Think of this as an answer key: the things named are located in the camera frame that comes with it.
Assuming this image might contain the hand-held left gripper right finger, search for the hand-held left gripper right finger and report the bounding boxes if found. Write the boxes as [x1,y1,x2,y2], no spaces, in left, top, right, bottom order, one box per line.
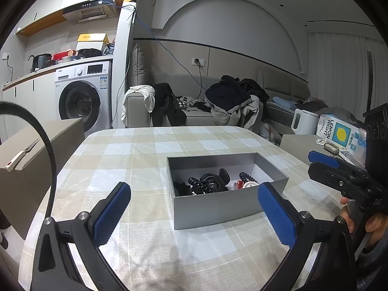
[257,182,366,291]

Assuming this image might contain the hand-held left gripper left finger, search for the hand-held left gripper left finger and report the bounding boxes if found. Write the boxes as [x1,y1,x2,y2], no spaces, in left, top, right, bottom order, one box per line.
[30,182,132,291]

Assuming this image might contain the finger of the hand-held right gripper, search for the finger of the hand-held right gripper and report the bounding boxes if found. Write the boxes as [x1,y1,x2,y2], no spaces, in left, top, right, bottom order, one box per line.
[307,150,366,173]
[307,161,366,198]

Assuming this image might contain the black spiral hair tie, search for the black spiral hair tie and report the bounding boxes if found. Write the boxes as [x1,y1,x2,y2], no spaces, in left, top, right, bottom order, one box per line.
[238,172,260,185]

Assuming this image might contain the grey cardboard box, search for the grey cardboard box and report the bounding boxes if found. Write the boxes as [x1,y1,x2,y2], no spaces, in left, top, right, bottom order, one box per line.
[166,152,289,230]

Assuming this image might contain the black hair claw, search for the black hair claw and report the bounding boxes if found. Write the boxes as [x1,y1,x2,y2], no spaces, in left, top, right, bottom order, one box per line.
[184,185,214,195]
[200,168,232,193]

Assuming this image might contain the black wavy hair clip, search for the black wavy hair clip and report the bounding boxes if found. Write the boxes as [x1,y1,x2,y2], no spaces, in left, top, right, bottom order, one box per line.
[187,176,210,188]

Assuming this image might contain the person's right forearm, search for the person's right forearm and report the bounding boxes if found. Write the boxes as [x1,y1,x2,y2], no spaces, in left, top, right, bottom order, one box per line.
[353,238,388,291]

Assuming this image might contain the person's right hand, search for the person's right hand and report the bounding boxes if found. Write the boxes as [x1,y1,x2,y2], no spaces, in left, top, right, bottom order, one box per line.
[339,196,388,244]

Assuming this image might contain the white box with lemon print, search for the white box with lemon print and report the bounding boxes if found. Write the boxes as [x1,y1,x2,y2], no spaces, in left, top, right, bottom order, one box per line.
[315,114,369,162]

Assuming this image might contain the white electric kettle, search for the white electric kettle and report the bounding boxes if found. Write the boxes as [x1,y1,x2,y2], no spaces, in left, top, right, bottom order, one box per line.
[291,108,321,136]

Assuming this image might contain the checked tablecloth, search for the checked tablecloth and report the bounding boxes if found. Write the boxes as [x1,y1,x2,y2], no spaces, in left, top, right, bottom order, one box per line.
[18,126,360,291]

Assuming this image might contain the blue pillow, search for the blue pillow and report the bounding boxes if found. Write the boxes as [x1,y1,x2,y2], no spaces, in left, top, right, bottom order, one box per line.
[272,96,299,110]

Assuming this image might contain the black scrunchie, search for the black scrunchie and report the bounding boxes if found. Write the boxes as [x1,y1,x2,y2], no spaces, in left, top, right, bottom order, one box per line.
[173,180,190,196]

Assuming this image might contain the grey curtain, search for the grey curtain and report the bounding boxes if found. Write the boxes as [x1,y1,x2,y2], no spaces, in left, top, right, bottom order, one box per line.
[308,31,388,119]

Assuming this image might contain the beige cardboard box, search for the beige cardboard box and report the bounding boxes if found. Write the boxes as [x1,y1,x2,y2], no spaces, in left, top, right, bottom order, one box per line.
[0,118,86,241]

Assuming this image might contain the grey hoodie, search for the grey hoodie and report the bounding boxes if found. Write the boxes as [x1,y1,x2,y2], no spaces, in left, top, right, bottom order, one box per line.
[210,95,264,131]

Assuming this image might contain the white utility knife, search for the white utility knife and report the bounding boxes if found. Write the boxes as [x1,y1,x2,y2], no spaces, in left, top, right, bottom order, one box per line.
[5,138,40,171]

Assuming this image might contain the dark clothes pile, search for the dark clothes pile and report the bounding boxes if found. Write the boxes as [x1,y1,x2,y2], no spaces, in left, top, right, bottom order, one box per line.
[204,75,270,110]

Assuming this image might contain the white garment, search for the white garment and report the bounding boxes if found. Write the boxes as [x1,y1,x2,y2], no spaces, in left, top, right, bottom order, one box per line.
[121,85,157,127]

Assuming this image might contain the black garment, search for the black garment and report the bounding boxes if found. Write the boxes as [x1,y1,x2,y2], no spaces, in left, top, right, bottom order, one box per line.
[151,82,187,127]

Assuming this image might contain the beige sofa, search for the beige sofa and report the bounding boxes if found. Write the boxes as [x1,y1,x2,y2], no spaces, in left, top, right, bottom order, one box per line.
[123,72,310,128]

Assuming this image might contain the white washing machine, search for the white washing machine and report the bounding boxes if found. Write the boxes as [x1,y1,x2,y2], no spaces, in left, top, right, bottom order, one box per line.
[55,61,113,134]

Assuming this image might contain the white counter cabinet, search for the white counter cabinet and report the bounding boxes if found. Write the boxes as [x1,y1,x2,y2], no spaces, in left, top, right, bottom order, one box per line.
[0,67,61,135]

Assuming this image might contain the grey pillow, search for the grey pillow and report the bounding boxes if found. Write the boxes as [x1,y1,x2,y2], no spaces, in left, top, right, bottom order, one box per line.
[129,44,148,87]

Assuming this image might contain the red basket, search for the red basket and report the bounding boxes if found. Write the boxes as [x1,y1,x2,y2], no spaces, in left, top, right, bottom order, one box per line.
[52,51,76,62]

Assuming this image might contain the black pot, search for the black pot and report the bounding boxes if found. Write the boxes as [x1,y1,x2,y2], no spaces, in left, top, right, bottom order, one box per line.
[28,53,53,72]

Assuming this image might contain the yellow cardboard box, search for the yellow cardboard box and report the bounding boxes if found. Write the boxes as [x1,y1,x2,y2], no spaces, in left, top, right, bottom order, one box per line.
[76,33,110,52]

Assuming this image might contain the steel range hood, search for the steel range hood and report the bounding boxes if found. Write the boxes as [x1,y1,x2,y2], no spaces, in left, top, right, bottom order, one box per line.
[62,0,126,25]

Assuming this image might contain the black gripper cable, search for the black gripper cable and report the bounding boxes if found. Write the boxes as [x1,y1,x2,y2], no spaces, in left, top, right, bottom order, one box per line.
[0,101,59,222]

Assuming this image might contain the black power cable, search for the black power cable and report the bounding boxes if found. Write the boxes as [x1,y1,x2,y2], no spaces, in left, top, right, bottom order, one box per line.
[194,64,204,104]

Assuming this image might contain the blue cable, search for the blue cable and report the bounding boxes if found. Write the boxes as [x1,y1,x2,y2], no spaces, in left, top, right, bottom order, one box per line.
[117,1,199,78]

